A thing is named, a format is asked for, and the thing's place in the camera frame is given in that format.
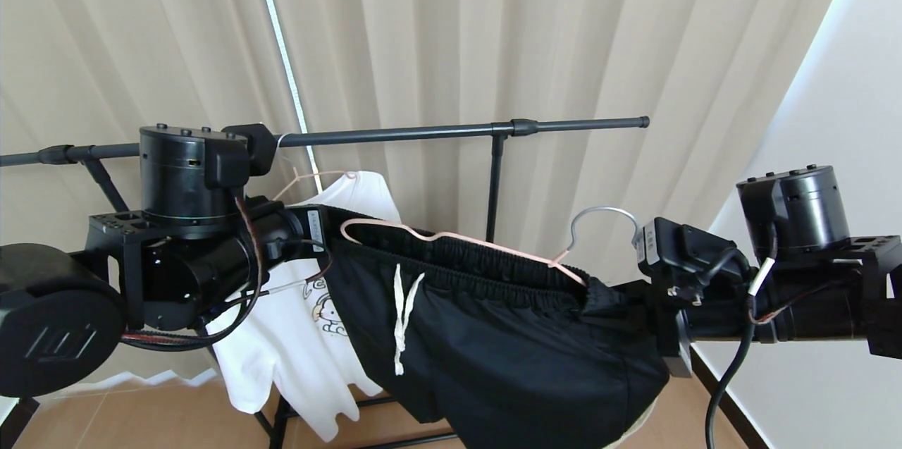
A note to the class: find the black clothes rack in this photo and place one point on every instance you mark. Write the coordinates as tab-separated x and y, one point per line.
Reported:
423	132

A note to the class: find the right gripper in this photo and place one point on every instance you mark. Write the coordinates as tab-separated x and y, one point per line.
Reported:
712	322

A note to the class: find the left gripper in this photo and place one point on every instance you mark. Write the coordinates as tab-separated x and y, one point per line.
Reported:
310	230

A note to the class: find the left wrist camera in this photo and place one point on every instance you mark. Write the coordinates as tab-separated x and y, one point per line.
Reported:
254	146

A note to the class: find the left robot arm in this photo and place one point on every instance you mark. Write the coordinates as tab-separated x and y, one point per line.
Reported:
56	322

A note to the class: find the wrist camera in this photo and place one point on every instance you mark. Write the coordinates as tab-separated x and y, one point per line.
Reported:
683	251
254	146

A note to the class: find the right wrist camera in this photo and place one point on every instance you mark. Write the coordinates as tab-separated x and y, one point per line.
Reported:
683	251

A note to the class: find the white laundry basket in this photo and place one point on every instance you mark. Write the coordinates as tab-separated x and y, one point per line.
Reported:
638	428

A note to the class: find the pink clothes hanger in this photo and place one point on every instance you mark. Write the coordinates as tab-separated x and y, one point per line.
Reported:
493	246
303	177

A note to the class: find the white garment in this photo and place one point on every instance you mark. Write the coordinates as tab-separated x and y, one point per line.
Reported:
282	350

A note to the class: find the beige curtain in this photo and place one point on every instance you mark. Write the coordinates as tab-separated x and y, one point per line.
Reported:
493	26

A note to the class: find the black garment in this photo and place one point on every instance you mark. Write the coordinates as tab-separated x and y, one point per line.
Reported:
507	350

